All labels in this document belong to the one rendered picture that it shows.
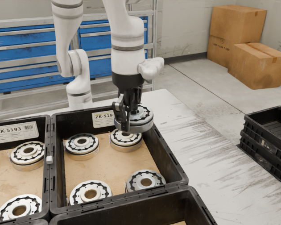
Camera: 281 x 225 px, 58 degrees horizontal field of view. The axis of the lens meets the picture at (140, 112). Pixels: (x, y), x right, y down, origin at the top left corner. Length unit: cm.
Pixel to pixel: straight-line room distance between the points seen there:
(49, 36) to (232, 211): 209
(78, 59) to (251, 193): 73
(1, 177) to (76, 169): 20
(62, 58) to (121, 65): 40
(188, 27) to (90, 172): 348
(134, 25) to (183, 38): 353
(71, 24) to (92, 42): 174
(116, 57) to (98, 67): 212
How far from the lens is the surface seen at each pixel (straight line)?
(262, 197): 94
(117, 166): 77
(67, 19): 84
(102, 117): 87
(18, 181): 80
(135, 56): 54
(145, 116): 65
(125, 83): 56
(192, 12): 403
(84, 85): 97
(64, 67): 93
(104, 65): 267
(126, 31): 52
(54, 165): 65
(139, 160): 78
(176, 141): 108
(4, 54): 253
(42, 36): 249
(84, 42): 256
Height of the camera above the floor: 135
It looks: 31 degrees down
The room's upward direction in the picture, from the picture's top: straight up
